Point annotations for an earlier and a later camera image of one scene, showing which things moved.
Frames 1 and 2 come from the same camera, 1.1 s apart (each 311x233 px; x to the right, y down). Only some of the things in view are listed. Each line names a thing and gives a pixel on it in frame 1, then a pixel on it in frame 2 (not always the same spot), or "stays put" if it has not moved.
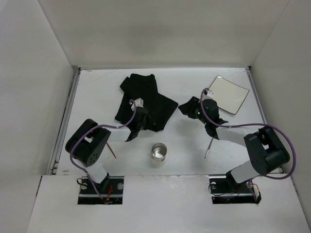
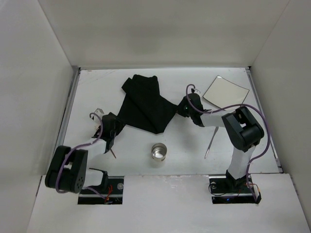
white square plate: [229, 95] stays put
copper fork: [111, 150] stays put
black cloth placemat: [160, 108] stays put
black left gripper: [145, 118] -> [112, 124]
